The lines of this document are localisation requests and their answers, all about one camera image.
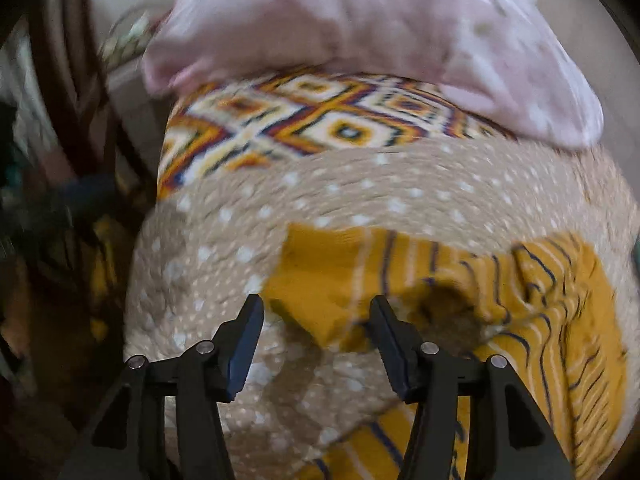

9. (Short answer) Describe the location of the geometric patterned bed sheet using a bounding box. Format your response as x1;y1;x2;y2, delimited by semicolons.
156;68;512;200

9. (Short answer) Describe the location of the dark wooden chair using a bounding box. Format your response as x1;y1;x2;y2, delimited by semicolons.
27;0;156;200

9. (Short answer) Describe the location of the yellow striped knit sweater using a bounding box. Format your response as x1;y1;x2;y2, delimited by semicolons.
262;224;627;479

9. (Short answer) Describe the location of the beige dotted quilted bedspread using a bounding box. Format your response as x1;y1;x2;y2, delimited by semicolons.
125;139;639;479

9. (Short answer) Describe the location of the pink floral duvet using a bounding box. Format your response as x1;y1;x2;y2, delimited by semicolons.
142;0;604;151

